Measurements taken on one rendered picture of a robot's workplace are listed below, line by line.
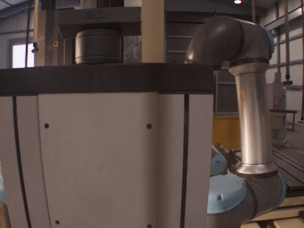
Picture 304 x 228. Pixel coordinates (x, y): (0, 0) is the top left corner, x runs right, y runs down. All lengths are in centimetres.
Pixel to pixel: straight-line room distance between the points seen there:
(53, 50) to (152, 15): 108
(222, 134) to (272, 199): 373
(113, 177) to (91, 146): 6
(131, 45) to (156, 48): 24
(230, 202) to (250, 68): 33
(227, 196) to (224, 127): 382
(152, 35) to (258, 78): 187
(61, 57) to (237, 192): 229
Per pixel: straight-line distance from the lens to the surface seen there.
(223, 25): 59
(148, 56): 238
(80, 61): 36
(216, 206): 55
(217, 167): 78
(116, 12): 38
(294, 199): 207
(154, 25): 244
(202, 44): 58
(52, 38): 266
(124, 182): 37
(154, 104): 34
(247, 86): 64
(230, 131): 439
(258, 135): 63
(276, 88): 754
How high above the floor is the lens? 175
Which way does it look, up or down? 6 degrees down
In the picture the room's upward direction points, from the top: straight up
